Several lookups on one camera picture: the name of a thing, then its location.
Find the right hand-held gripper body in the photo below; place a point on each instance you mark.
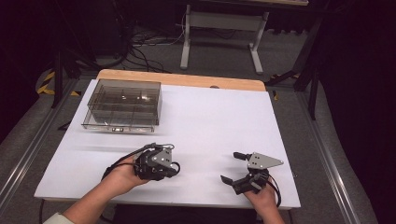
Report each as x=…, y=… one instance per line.
x=258, y=168

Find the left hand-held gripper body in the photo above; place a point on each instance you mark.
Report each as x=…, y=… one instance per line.
x=155, y=165

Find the smoked clear drawer box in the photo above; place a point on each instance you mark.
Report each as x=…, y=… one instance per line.
x=124, y=102

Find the person's right hand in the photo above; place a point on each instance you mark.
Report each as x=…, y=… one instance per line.
x=263, y=199

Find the person's left hand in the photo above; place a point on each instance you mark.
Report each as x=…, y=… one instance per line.
x=124, y=179

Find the white table sheet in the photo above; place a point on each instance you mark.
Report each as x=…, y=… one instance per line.
x=202, y=124

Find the black metal stand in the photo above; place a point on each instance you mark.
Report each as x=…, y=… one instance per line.
x=313, y=93
x=57, y=77

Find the yellow black floor tape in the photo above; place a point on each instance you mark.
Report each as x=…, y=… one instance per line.
x=46, y=88

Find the aluminium floor rail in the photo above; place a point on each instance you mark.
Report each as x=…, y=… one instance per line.
x=28, y=155
x=330, y=161

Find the white metal table frame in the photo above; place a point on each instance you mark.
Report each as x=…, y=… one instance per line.
x=224, y=21

